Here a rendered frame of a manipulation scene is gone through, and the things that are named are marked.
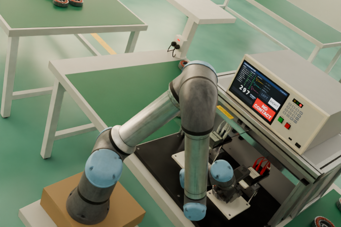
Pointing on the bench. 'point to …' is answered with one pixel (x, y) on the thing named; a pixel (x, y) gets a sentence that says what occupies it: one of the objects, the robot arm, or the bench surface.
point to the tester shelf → (316, 151)
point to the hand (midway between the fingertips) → (235, 191)
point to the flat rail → (271, 158)
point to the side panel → (318, 191)
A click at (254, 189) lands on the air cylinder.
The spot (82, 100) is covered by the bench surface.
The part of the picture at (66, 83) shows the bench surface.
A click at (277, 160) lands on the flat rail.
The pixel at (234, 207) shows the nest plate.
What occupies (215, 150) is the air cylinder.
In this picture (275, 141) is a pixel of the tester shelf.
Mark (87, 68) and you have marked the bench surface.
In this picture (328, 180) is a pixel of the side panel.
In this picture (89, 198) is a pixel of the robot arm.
